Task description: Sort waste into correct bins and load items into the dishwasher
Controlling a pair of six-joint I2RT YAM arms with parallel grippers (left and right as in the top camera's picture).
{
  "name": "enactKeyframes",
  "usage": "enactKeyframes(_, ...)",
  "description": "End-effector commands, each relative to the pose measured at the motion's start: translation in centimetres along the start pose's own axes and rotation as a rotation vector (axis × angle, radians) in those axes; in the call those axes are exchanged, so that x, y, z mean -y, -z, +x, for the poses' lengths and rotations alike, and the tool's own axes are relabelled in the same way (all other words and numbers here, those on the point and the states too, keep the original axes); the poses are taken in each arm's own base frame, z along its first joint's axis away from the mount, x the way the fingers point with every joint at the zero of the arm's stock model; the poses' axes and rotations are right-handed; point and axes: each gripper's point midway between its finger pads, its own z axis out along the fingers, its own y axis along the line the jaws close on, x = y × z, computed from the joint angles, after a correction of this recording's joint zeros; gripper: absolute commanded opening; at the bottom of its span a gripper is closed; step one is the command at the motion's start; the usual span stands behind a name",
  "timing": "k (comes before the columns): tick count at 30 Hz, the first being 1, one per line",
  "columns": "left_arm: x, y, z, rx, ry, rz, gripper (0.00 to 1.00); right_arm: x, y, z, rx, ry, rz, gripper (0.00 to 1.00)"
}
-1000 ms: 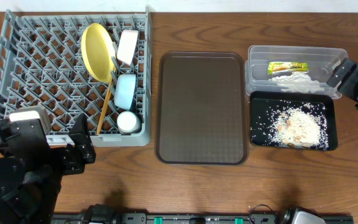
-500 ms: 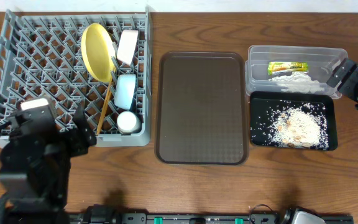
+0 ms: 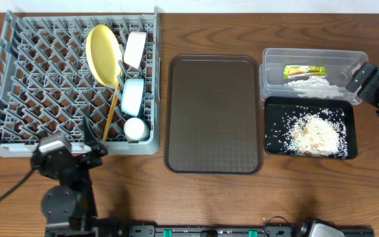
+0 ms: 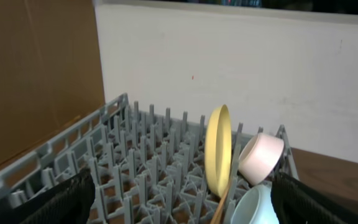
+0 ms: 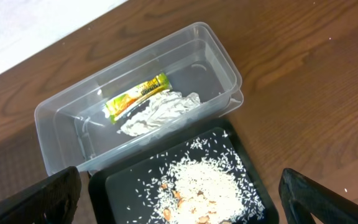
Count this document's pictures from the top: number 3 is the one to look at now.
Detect black waste tray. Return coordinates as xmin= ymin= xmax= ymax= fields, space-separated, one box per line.
xmin=265 ymin=97 xmax=358 ymax=159

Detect spilled rice food scraps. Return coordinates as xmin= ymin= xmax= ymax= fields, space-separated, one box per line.
xmin=265 ymin=106 xmax=348 ymax=159

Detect light blue bowl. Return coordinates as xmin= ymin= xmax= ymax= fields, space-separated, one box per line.
xmin=120 ymin=78 xmax=144 ymax=117

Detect grey plastic dish rack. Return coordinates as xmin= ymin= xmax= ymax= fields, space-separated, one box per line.
xmin=0 ymin=12 xmax=161 ymax=157

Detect pink white bowl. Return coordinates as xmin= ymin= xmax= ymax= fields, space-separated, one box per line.
xmin=123 ymin=32 xmax=147 ymax=69

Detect clear plastic waste bin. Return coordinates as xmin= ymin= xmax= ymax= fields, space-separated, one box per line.
xmin=259 ymin=48 xmax=368 ymax=105

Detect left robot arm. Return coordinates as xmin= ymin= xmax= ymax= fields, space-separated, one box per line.
xmin=31 ymin=145 xmax=105 ymax=236

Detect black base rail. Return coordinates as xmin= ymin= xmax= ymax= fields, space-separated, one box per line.
xmin=43 ymin=217 xmax=375 ymax=237

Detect green orange snack wrapper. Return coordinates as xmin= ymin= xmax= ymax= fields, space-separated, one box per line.
xmin=283 ymin=65 xmax=326 ymax=80

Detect white tissue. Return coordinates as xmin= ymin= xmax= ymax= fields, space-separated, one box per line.
xmin=285 ymin=76 xmax=343 ymax=99

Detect yellow round plate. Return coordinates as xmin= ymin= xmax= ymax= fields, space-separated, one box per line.
xmin=86 ymin=24 xmax=122 ymax=88

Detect small white green cup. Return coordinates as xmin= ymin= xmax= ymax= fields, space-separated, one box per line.
xmin=124 ymin=117 xmax=149 ymax=142

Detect dark brown serving tray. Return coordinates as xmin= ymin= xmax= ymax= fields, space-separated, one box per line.
xmin=164 ymin=55 xmax=263 ymax=175

